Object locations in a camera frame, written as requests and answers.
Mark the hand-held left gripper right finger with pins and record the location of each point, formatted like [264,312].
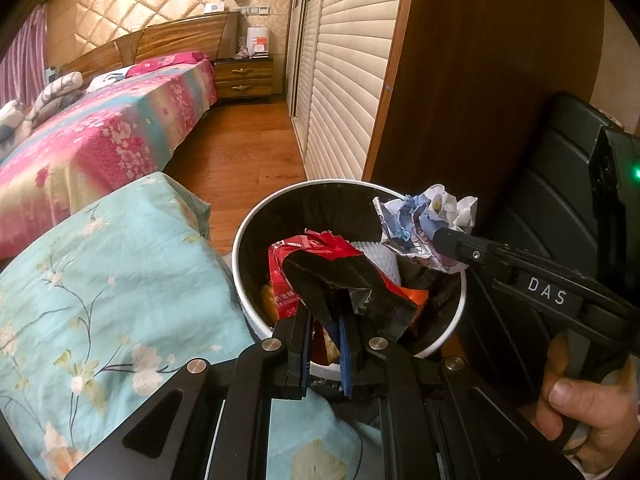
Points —
[345,360]

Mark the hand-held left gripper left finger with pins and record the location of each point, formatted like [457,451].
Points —
[304,360]

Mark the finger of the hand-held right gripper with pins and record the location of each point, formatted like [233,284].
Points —
[475,255]

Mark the blue white wrapper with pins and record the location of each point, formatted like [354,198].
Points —
[420,220]

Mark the red black snack wrapper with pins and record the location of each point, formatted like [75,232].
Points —
[340,270]

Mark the white round trash bin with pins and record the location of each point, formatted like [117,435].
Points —
[242,290]

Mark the white foam fruit net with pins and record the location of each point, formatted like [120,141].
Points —
[377,260]

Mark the person's right hand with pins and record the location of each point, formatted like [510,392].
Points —
[600,420]

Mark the black chair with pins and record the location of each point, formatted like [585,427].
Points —
[550,185]

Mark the dark wooden cabinet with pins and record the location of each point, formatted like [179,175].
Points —
[490,60]

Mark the light blue floral cloth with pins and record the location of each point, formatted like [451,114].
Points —
[100,285]

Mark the cream louvered closet doors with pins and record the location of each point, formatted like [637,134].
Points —
[350,60]

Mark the wooden nightstand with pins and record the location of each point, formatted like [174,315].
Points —
[242,80]

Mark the bed with pink floral sheet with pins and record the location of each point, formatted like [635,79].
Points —
[100,150]

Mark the white box on nightstand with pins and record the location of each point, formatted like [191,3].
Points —
[258,42]

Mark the pink pillow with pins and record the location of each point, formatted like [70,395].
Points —
[165,62]

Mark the white blue pillow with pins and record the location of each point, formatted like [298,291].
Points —
[107,81]

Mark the wooden headboard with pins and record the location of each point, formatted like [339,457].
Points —
[165,40]

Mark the small white device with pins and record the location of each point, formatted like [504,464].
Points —
[214,8]

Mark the folded blue white quilt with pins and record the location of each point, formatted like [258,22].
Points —
[55,97]
[12,127]

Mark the pink curtain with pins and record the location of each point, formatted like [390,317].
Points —
[20,55]

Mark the wall switch panel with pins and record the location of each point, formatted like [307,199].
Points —
[255,10]

